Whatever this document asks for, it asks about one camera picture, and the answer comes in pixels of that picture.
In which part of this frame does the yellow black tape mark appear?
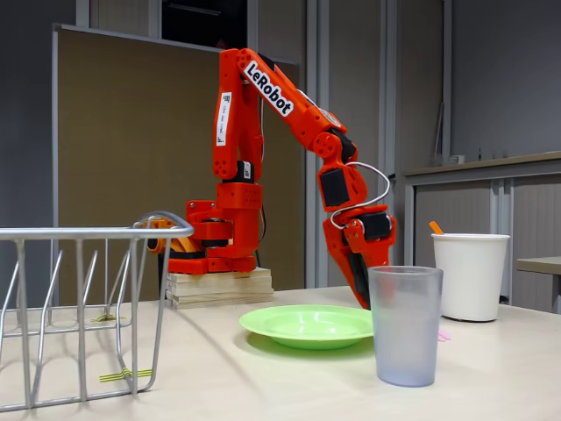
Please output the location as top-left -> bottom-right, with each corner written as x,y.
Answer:
99,367 -> 153,383

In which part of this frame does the grey low cabinet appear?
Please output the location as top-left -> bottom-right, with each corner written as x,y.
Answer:
396,151 -> 561,315

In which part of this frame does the white paper cup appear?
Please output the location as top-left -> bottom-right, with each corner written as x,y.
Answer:
431,233 -> 511,323

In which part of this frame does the brown partition board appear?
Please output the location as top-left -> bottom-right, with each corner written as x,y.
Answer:
51,24 -> 307,306

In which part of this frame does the white servo cable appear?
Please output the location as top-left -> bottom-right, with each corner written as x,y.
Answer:
330,161 -> 392,231

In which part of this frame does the grey leaning strip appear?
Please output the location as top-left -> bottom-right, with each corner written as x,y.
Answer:
433,103 -> 445,167

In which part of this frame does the metal wire dish rack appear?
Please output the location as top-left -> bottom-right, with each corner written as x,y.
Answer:
0,211 -> 195,413

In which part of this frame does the translucent grey plastic cup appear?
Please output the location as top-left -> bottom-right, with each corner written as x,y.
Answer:
367,265 -> 444,388

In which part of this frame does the green plastic plate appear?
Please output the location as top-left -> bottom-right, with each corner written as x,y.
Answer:
238,304 -> 375,351

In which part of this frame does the orange plastic clamp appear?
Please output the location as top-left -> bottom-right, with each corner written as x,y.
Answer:
142,218 -> 205,255

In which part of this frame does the grey side table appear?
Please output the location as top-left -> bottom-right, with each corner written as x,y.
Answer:
515,256 -> 561,315

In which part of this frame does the wooden base block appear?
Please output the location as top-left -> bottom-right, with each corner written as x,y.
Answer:
165,267 -> 275,310

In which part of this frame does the black power cable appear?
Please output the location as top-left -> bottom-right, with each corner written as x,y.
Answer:
256,203 -> 266,255

